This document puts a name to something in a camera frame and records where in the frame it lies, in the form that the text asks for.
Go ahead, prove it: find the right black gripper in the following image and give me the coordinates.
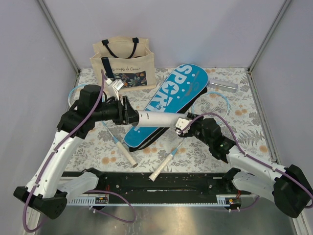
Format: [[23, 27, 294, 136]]
[[178, 112, 212, 147]]

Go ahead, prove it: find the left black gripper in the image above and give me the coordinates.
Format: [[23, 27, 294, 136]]
[[93, 95, 145, 125]]

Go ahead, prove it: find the white shuttlecock tube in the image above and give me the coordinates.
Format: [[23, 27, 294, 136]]
[[132, 111, 187, 128]]

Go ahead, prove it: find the blue badminton racket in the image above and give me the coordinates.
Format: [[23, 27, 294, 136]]
[[149, 92, 230, 182], [68, 84, 138, 168]]

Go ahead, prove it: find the blue sport racket cover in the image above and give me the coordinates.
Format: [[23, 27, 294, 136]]
[[124, 64, 209, 152]]

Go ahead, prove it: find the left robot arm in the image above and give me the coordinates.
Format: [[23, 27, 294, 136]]
[[14, 85, 139, 219]]

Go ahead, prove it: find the beige canvas tote bag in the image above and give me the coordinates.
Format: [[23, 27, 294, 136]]
[[90, 37, 157, 92]]

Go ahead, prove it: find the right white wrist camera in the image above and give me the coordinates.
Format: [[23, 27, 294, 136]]
[[175, 117, 191, 135]]

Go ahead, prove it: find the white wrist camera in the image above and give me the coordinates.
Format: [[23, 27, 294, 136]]
[[106, 78, 124, 100], [175, 117, 191, 135]]

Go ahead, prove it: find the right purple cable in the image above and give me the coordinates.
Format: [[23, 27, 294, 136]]
[[179, 112, 313, 212]]

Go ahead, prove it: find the purple cable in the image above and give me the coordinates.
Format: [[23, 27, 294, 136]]
[[179, 112, 313, 212], [22, 70, 136, 233]]

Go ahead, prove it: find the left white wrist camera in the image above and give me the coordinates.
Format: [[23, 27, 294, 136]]
[[106, 78, 124, 100]]

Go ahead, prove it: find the right aluminium frame post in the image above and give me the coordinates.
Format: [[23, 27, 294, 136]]
[[248, 0, 294, 71]]

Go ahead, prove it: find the aluminium frame post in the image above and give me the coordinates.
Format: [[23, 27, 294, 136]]
[[36, 0, 81, 75], [248, 0, 294, 71]]

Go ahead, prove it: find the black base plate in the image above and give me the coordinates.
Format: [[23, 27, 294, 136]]
[[61, 171, 252, 205]]

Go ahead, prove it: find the left aluminium frame post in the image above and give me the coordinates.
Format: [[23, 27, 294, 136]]
[[36, 0, 81, 75]]

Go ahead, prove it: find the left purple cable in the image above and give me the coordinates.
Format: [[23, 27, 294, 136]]
[[22, 70, 136, 233]]

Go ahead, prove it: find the white slotted cable duct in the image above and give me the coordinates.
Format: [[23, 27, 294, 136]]
[[67, 196, 109, 206]]

